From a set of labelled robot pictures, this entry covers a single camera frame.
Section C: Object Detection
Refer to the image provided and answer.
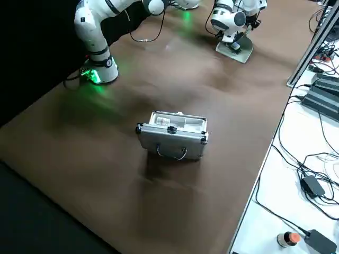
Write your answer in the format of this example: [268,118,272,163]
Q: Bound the pale grey plastic dustpan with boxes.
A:
[215,25,254,65]

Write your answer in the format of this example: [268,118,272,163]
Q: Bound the small dark grey metal box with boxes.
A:
[313,72,339,89]

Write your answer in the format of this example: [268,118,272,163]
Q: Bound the large dark grey metal box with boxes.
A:
[301,84,339,120]

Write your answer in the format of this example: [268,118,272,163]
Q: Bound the silver aluminium case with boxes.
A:
[136,111,210,162]

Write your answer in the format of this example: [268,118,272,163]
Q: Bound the black power adapter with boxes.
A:
[302,175,326,197]
[304,236,338,254]

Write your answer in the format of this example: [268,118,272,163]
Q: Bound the brown bottle with orange cap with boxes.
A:
[276,231,301,249]

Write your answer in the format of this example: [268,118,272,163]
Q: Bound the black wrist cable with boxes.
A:
[205,18,221,38]

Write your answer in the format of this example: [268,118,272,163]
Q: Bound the aluminium profile post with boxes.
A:
[286,0,339,87]

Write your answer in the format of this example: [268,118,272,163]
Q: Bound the black cable with metal connector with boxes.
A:
[129,10,165,43]

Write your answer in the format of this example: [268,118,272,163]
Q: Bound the black base cable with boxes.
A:
[63,69,86,92]

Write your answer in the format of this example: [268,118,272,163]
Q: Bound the black desk cable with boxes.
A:
[254,174,311,243]

